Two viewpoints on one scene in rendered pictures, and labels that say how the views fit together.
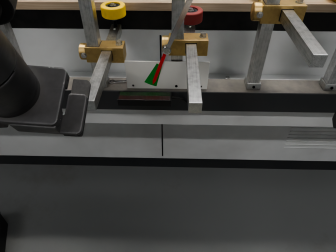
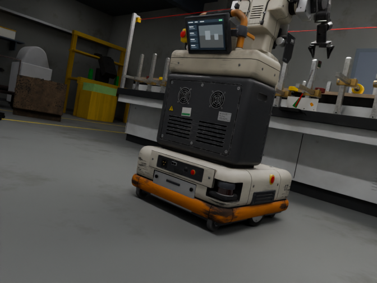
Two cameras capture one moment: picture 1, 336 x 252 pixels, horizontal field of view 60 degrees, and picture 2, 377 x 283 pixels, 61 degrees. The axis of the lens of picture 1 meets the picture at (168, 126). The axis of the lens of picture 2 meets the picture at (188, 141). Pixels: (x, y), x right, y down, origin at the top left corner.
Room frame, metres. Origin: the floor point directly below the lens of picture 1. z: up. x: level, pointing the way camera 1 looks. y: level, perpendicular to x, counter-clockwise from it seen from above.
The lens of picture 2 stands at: (-1.74, -1.08, 0.46)
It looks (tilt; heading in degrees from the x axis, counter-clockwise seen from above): 4 degrees down; 41
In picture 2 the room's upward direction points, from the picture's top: 11 degrees clockwise
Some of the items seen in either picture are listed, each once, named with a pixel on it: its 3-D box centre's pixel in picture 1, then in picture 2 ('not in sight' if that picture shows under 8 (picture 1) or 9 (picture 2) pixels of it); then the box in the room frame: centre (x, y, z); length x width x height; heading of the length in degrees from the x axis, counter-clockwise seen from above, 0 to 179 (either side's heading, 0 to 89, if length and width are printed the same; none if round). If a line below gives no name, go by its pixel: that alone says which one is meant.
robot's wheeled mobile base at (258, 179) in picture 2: not in sight; (214, 179); (-0.30, -0.06, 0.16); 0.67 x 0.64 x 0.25; 0
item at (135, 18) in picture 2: not in sight; (130, 51); (0.91, 2.53, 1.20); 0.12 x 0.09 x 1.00; 179
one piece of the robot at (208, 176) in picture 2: not in sight; (179, 167); (-0.62, -0.08, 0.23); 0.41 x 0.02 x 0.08; 90
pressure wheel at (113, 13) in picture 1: (114, 20); (292, 92); (0.96, 0.18, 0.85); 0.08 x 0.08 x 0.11
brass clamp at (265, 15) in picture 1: (277, 11); (346, 82); (0.80, -0.30, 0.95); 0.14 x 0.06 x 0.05; 89
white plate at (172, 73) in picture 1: (167, 75); (301, 103); (0.78, 0.00, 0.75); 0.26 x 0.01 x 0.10; 89
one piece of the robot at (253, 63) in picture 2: not in sight; (219, 100); (-0.39, -0.06, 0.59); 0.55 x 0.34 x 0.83; 90
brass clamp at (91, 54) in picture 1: (102, 51); (282, 94); (0.81, 0.20, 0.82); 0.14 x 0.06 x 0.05; 89
